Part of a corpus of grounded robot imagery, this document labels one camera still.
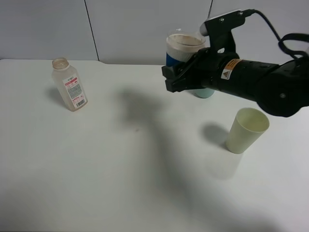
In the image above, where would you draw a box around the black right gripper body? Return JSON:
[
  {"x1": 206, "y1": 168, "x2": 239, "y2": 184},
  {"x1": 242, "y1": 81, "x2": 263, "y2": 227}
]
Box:
[{"x1": 197, "y1": 48, "x2": 261, "y2": 97}]

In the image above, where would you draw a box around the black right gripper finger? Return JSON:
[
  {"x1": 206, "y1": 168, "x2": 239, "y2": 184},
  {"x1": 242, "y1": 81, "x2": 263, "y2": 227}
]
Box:
[
  {"x1": 162, "y1": 52, "x2": 200, "y2": 82},
  {"x1": 165, "y1": 54, "x2": 205, "y2": 92}
]

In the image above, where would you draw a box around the clear cup with blue sleeve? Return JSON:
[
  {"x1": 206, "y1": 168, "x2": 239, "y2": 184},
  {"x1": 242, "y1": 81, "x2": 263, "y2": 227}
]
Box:
[{"x1": 166, "y1": 29, "x2": 206, "y2": 67}]

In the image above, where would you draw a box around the clear plastic drink bottle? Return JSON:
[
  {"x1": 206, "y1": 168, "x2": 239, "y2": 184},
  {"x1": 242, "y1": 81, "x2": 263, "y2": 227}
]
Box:
[{"x1": 52, "y1": 58, "x2": 88, "y2": 112}]

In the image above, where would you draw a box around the teal plastic cup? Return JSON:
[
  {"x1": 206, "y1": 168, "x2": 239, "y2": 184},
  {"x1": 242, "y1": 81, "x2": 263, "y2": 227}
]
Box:
[{"x1": 193, "y1": 88, "x2": 215, "y2": 99}]

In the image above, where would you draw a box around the pale green plastic cup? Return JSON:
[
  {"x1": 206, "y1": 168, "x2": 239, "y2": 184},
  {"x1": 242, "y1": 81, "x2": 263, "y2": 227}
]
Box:
[{"x1": 225, "y1": 108, "x2": 270, "y2": 154}]

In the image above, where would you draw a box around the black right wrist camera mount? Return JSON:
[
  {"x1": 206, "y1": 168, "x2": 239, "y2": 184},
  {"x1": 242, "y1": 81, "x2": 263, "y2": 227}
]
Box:
[{"x1": 198, "y1": 10, "x2": 245, "y2": 60}]

